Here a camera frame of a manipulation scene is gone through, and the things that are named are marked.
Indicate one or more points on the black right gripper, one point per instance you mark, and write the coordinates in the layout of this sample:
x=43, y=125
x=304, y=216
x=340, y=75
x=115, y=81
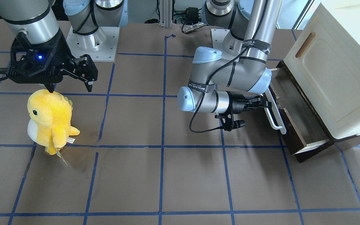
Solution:
x=62, y=50

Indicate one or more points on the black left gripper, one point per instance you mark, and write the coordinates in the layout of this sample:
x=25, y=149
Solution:
x=237, y=102

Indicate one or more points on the white plastic drawer handle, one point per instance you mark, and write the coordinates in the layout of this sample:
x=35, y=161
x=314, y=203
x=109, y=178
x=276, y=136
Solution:
x=273, y=114

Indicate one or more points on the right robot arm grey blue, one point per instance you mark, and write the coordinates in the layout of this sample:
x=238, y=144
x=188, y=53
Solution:
x=36, y=19

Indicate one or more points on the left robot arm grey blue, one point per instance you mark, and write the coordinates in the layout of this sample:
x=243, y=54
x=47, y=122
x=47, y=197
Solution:
x=252, y=29

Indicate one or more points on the yellow plush dinosaur toy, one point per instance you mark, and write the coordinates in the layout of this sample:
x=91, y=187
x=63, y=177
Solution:
x=50, y=123

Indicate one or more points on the cream plastic storage box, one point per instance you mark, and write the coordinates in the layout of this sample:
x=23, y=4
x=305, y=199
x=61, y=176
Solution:
x=325, y=61

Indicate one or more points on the black power adapter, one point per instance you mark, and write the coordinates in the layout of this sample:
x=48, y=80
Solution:
x=192, y=14

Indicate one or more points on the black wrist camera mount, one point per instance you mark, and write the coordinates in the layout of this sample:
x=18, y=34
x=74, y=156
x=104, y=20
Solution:
x=228, y=123

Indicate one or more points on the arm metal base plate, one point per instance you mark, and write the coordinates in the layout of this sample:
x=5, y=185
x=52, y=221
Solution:
x=101, y=45
x=227, y=42

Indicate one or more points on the aluminium frame post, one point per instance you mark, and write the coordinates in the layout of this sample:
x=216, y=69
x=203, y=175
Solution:
x=165, y=13

